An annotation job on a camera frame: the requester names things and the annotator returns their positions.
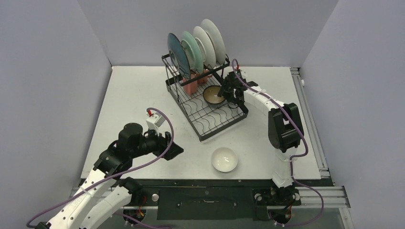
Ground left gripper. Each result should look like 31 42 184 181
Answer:
130 125 183 160

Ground brown black bowl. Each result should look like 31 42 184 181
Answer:
203 85 225 105

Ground small orange mug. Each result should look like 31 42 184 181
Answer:
195 70 213 85

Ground black wire dish rack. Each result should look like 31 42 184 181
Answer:
161 54 248 142

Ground large pink mug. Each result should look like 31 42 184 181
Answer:
182 73 198 96

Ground white plate blue rim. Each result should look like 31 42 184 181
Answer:
193 26 216 69

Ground white bowl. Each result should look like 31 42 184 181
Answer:
211 147 238 173

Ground light green flower plate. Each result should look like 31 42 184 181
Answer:
181 31 203 74

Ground dark blue plate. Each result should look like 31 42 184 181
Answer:
167 33 191 79

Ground red teal plate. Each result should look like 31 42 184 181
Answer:
201 19 226 65

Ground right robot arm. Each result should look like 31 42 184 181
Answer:
218 70 304 204

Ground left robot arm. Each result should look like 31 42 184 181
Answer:
26 122 184 229

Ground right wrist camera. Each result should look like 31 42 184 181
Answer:
239 70 247 79

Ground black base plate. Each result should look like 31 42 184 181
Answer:
79 178 333 221

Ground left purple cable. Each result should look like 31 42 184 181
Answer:
26 107 175 229

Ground aluminium rail right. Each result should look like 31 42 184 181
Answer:
290 67 350 208

